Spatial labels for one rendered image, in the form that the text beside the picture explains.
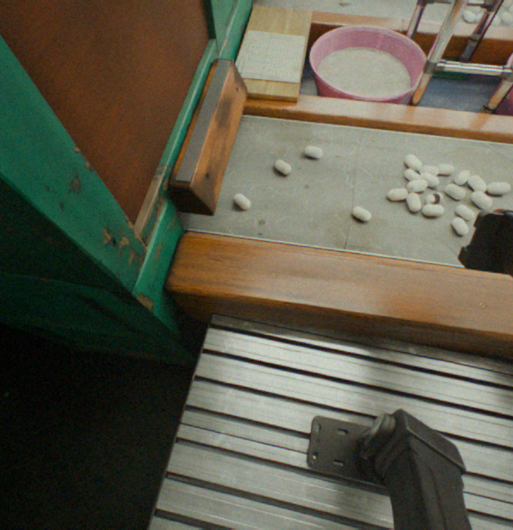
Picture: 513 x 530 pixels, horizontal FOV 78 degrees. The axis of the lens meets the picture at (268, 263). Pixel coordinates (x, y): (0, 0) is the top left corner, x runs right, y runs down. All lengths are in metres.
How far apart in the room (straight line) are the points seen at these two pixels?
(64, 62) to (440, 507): 0.47
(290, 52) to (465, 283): 0.61
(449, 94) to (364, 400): 0.78
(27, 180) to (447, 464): 0.45
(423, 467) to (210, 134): 0.50
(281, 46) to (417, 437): 0.80
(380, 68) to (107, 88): 0.68
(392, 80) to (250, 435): 0.80
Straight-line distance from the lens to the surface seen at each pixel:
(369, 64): 0.95
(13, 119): 0.28
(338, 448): 0.55
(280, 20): 0.98
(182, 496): 0.57
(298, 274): 0.50
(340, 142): 0.71
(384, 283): 0.52
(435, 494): 0.36
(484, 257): 0.42
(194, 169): 0.50
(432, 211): 0.63
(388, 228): 0.60
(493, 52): 1.10
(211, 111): 0.58
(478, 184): 0.71
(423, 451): 0.41
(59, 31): 0.35
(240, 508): 0.56
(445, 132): 0.79
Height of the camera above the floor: 1.22
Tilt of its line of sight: 64 degrees down
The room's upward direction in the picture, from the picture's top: straight up
